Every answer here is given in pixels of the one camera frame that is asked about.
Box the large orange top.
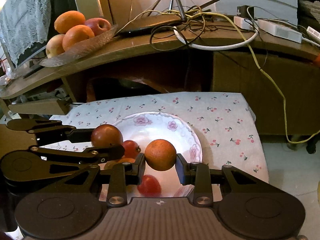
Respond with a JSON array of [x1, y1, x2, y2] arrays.
[[54, 10, 86, 34]]

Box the red apple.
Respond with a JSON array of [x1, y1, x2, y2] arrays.
[[85, 18, 111, 36]]

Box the yellow cable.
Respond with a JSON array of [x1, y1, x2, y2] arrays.
[[120, 9, 320, 145]]

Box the white floral ceramic plate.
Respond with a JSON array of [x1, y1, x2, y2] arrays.
[[113, 112, 202, 197]]

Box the curved wooden desk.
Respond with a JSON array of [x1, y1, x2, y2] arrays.
[[1, 31, 319, 135]]

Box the white cable loop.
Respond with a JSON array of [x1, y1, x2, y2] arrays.
[[173, 24, 259, 51]]

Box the glass fruit dish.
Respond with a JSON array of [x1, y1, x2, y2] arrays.
[[40, 24, 118, 67]]

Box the black wifi router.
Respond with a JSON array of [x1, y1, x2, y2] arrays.
[[115, 0, 219, 37]]

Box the large orange front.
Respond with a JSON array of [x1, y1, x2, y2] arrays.
[[62, 24, 95, 51]]

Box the dark red plum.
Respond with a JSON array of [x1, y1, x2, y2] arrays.
[[91, 124, 123, 148]]

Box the white lace curtain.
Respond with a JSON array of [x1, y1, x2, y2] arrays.
[[1, 0, 51, 66]]

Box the yellow apple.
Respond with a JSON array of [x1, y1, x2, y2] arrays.
[[46, 34, 65, 58]]

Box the brown kiwi fruit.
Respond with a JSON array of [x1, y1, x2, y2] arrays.
[[104, 160, 118, 170]]

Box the small orange tangerine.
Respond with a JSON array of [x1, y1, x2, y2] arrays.
[[116, 158, 135, 164], [144, 139, 176, 171]]

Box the white remote control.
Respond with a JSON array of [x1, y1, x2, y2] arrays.
[[306, 26, 320, 44]]

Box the large orange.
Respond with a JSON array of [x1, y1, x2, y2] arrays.
[[62, 24, 95, 51], [54, 10, 86, 34]]

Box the black power adapter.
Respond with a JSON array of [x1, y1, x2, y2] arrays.
[[236, 5, 254, 18]]

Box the white power strip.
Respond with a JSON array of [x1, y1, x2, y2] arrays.
[[233, 16, 302, 43]]

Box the red tomato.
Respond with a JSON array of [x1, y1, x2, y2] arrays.
[[123, 140, 141, 159], [137, 175, 162, 198]]

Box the cherry print white tablecloth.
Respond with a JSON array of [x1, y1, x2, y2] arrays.
[[53, 92, 268, 181]]

